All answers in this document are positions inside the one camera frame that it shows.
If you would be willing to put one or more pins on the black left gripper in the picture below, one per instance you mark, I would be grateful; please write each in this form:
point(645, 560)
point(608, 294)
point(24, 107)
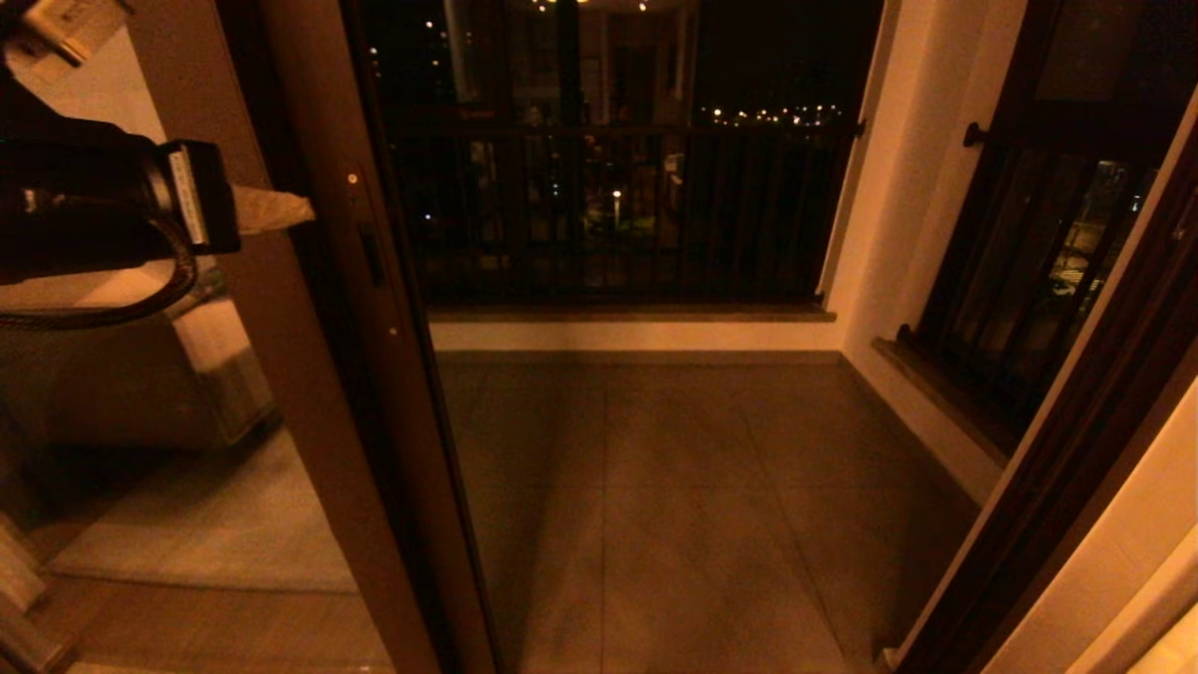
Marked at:
point(211, 197)

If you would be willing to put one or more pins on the brown framed sliding glass door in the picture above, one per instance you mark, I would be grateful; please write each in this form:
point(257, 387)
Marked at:
point(440, 524)

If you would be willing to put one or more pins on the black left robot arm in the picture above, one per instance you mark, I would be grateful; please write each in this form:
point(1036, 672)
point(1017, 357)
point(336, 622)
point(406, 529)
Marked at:
point(75, 187)

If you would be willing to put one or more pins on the brown framed fixed glass door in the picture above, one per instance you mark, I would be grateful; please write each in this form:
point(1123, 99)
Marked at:
point(281, 374)

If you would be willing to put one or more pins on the black metal balcony railing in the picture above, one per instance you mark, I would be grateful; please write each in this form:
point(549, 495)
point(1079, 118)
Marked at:
point(711, 215)

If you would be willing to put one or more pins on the stone window sill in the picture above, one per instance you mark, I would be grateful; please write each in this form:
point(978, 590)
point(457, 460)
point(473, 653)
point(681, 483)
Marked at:
point(936, 402)

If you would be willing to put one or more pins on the black metal window grille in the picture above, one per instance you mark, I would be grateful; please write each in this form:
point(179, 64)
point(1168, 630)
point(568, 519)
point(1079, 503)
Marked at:
point(975, 136)

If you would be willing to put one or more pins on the dark framed window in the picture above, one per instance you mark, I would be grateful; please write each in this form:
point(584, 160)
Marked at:
point(1076, 56)

